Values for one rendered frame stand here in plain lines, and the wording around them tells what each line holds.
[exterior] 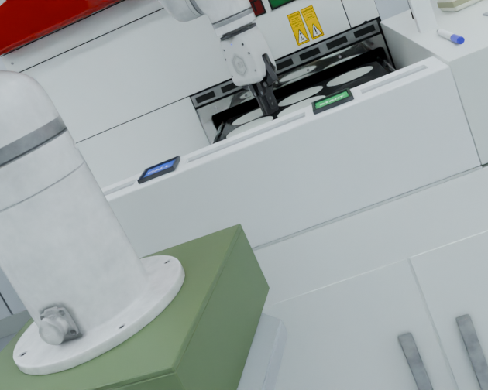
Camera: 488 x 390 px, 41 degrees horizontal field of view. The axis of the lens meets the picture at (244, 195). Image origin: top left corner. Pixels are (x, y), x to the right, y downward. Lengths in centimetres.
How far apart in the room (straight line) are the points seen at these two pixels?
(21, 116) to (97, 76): 93
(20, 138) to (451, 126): 53
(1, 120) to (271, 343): 33
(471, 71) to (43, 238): 55
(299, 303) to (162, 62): 74
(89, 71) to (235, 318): 97
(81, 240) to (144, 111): 92
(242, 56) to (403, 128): 49
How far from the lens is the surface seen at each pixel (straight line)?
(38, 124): 61
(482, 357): 100
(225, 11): 126
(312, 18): 145
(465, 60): 86
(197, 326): 58
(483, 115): 88
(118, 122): 154
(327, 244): 90
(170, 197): 89
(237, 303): 67
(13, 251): 63
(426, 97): 86
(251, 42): 125
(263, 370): 63
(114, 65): 151
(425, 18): 112
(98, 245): 62
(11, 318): 368
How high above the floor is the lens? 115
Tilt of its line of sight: 16 degrees down
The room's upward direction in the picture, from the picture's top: 24 degrees counter-clockwise
